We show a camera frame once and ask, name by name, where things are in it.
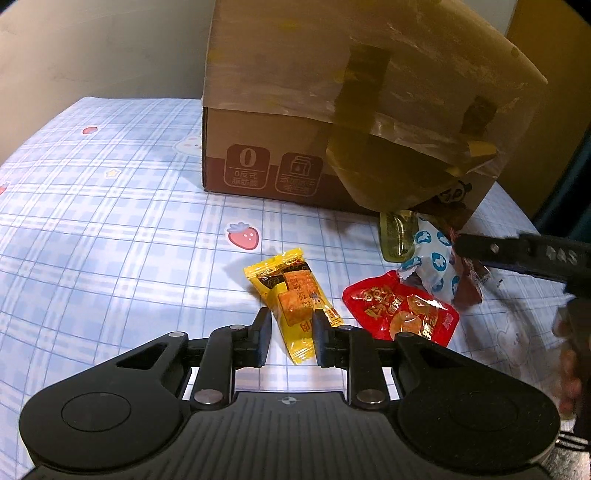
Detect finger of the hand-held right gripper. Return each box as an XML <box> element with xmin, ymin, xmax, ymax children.
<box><xmin>454</xmin><ymin>232</ymin><xmax>591</xmax><ymax>288</ymax></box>

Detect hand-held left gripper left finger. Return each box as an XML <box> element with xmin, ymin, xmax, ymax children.
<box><xmin>115</xmin><ymin>307</ymin><xmax>274</xmax><ymax>411</ymax></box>

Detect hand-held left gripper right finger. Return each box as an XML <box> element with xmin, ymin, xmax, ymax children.
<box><xmin>311</xmin><ymin>309</ymin><xmax>467</xmax><ymax>410</ymax></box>

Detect brown snack packet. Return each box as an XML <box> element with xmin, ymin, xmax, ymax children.
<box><xmin>450</xmin><ymin>231</ymin><xmax>492</xmax><ymax>311</ymax></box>

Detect yellow snack packet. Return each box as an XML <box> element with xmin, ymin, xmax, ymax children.
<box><xmin>243</xmin><ymin>248</ymin><xmax>345</xmax><ymax>366</ymax></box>

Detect red snack packet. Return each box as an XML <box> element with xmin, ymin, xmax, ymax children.
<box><xmin>342</xmin><ymin>270</ymin><xmax>461</xmax><ymax>348</ymax></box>

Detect taped cardboard box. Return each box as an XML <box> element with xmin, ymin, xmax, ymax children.
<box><xmin>201</xmin><ymin>0</ymin><xmax>550</xmax><ymax>232</ymax></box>

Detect person's right hand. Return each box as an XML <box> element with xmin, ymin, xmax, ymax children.
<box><xmin>551</xmin><ymin>307</ymin><xmax>583</xmax><ymax>418</ymax></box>

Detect white blue candy packet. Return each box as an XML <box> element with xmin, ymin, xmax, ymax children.
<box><xmin>397</xmin><ymin>215</ymin><xmax>462</xmax><ymax>302</ymax></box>

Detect clear yellow-green packet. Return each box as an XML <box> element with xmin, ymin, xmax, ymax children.
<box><xmin>379</xmin><ymin>210</ymin><xmax>419</xmax><ymax>261</ymax></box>

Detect checked bed sheet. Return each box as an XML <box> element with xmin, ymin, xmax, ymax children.
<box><xmin>0</xmin><ymin>95</ymin><xmax>575</xmax><ymax>480</ymax></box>

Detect yellow wooden panel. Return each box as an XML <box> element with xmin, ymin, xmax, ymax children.
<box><xmin>505</xmin><ymin>0</ymin><xmax>591</xmax><ymax>222</ymax></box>

